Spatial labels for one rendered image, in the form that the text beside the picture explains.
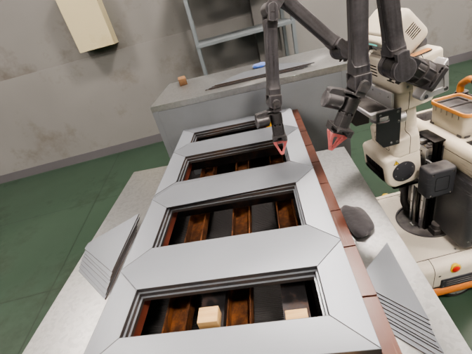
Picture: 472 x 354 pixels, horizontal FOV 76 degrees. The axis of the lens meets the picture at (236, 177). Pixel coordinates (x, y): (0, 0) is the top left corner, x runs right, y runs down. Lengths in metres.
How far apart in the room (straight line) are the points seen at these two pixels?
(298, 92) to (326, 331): 1.55
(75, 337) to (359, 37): 1.31
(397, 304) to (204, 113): 1.57
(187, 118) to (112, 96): 2.45
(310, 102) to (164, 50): 2.56
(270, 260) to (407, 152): 0.83
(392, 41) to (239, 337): 0.97
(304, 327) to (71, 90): 4.21
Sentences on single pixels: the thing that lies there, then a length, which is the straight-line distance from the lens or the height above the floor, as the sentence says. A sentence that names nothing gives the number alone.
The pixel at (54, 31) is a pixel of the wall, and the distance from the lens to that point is 4.53.
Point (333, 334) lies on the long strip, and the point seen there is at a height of 0.86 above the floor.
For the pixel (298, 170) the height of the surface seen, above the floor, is 0.86.
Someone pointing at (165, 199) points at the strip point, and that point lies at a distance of 1.40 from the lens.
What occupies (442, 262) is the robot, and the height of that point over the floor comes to 0.27.
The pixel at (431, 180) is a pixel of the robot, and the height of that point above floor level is 0.71.
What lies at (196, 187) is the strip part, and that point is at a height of 0.86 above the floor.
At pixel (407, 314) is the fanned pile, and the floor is 0.71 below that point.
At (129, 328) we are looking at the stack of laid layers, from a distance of 1.01.
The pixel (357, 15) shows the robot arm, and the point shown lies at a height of 1.42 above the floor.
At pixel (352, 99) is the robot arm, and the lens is 1.12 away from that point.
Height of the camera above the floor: 1.56
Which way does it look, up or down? 31 degrees down
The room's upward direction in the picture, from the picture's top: 15 degrees counter-clockwise
